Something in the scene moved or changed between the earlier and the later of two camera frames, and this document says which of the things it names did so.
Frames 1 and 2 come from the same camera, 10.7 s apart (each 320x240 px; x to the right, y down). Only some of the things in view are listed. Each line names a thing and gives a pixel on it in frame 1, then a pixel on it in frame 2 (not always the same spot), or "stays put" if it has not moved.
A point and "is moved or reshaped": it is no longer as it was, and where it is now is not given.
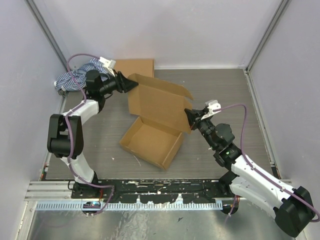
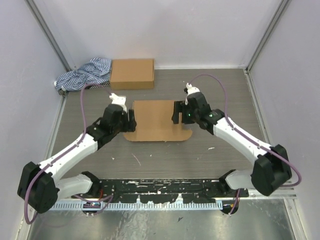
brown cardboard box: x=156 y=136 is moved or reshaped
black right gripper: x=192 y=114 to x=178 y=108
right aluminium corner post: x=283 y=5 stays put
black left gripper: x=123 y=84 to x=131 y=126
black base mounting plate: x=153 y=191 stays put
